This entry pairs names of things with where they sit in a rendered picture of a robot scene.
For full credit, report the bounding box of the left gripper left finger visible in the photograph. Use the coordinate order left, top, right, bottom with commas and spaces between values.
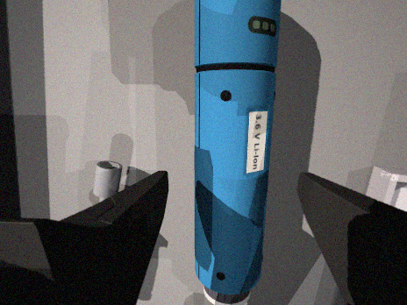
0, 171, 168, 305

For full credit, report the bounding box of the blue electric nut driver barrel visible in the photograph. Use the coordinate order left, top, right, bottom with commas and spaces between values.
195, 0, 282, 305

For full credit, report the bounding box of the white shallow rectangular tray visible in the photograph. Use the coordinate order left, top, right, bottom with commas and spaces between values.
334, 166, 407, 305

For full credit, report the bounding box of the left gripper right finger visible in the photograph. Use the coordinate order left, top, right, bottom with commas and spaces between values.
297, 173, 407, 305

